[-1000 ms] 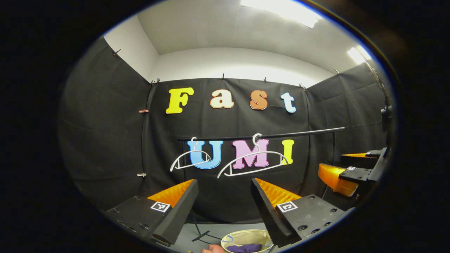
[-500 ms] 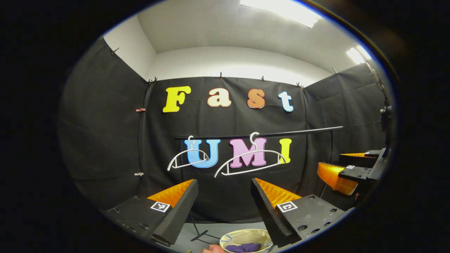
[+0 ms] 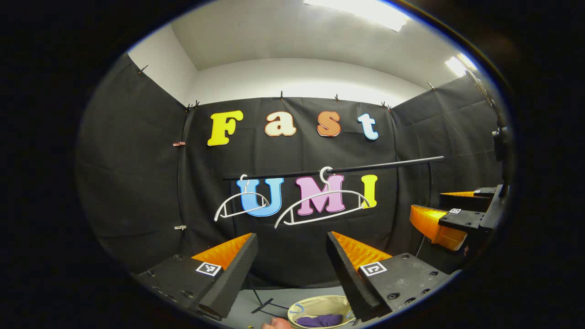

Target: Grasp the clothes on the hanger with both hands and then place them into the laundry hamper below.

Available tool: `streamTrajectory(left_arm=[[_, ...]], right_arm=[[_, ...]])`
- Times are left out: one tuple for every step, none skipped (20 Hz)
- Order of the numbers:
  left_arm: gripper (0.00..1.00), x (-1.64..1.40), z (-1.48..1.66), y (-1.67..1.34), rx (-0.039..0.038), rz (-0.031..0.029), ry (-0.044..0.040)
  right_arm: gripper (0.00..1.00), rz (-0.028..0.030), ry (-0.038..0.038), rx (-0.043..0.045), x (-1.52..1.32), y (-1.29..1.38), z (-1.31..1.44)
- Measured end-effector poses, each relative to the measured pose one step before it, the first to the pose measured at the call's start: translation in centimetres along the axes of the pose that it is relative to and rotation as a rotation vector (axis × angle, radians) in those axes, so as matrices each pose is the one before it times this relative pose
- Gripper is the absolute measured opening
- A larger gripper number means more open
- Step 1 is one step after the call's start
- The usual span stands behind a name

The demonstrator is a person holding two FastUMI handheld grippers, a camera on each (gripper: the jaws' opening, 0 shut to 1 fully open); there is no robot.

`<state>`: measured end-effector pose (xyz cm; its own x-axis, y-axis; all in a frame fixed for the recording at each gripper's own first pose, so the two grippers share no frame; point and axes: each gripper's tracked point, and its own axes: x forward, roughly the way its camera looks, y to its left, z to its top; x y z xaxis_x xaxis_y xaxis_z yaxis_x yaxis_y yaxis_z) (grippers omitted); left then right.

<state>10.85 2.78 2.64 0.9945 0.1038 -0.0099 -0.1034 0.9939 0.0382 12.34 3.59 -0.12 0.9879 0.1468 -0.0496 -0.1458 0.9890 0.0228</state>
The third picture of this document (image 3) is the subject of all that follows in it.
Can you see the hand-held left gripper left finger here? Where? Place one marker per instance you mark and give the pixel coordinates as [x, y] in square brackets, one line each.
[235, 274]

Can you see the purple shirt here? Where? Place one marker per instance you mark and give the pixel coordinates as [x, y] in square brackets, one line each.
[320, 321]

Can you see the black clothes rack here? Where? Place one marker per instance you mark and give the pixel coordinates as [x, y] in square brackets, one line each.
[388, 164]

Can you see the black backdrop cloth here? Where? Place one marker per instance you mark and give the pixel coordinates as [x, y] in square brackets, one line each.
[137, 183]

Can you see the cream laundry hamper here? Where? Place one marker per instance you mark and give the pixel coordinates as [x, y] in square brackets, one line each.
[315, 304]

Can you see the large ceiling light panel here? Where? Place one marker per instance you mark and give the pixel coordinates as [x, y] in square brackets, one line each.
[361, 11]

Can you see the white clothes hanger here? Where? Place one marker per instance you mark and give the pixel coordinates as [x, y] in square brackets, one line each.
[242, 195]
[320, 195]

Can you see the small ceiling light panel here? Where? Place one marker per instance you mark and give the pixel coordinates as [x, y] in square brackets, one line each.
[459, 65]

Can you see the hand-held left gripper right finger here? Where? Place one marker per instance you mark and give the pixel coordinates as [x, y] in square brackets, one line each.
[347, 274]

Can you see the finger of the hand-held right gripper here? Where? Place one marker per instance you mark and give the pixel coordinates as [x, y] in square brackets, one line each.
[464, 219]
[466, 202]

